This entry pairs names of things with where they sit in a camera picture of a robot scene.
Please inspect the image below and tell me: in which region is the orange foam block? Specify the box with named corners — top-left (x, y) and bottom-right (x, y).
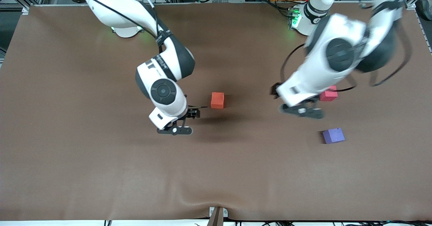
top-left (211, 92), bottom-right (225, 109)

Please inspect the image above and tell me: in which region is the red foam block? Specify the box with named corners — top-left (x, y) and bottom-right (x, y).
top-left (320, 85), bottom-right (338, 102)

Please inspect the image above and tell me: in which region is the purple-blue foam block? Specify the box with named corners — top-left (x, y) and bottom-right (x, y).
top-left (322, 128), bottom-right (346, 144)

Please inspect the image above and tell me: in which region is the brown table mat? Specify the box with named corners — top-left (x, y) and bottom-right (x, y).
top-left (0, 1), bottom-right (432, 221)

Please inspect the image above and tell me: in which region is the brown wooden bar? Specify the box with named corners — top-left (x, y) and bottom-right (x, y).
top-left (207, 207), bottom-right (224, 226)

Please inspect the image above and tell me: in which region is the dark grey round object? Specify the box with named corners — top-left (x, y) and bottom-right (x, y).
top-left (416, 0), bottom-right (432, 21)

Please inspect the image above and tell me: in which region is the silver table clamp bracket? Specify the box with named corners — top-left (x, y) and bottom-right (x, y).
top-left (209, 207), bottom-right (228, 218)

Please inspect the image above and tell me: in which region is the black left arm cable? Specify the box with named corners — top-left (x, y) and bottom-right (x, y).
top-left (280, 0), bottom-right (414, 93)

